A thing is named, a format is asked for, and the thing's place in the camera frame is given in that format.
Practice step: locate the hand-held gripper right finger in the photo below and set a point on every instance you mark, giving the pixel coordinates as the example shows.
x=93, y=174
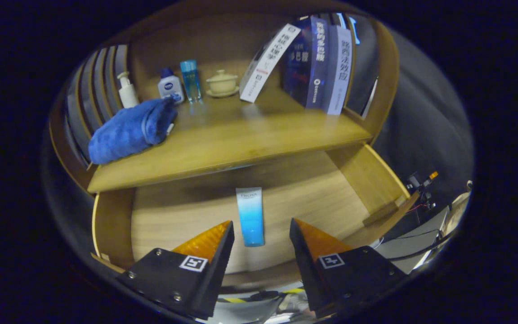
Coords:
x=307, y=272

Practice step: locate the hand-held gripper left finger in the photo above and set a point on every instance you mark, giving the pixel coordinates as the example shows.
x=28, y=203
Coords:
x=214, y=274

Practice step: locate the blue gradient tube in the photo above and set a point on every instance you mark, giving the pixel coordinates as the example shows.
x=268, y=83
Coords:
x=250, y=216

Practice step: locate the wooden countertop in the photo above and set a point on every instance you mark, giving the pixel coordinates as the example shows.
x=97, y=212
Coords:
x=241, y=139

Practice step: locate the black equipment orange part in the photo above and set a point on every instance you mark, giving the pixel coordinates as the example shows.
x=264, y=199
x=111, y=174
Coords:
x=418, y=184

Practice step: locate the blue folded towel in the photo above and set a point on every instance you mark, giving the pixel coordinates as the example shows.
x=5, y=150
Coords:
x=128, y=132

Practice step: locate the beige lidded teacup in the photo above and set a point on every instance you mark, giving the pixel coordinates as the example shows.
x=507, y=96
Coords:
x=222, y=84

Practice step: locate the white bottle blue cap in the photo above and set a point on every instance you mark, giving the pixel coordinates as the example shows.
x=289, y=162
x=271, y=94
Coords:
x=170, y=87

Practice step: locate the clear blue bottle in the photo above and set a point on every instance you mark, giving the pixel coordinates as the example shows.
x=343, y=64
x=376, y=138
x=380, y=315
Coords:
x=191, y=83

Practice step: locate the white pump bottle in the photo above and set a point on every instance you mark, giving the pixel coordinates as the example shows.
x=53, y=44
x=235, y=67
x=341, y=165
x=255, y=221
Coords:
x=128, y=94

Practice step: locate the pale lilac book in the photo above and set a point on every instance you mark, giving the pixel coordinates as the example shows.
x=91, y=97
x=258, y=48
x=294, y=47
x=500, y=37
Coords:
x=340, y=72

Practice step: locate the dark blue book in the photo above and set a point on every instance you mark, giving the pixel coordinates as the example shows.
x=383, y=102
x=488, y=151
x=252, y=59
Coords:
x=308, y=63

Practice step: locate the white book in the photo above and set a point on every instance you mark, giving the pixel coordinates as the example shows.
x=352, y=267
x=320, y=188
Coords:
x=268, y=63

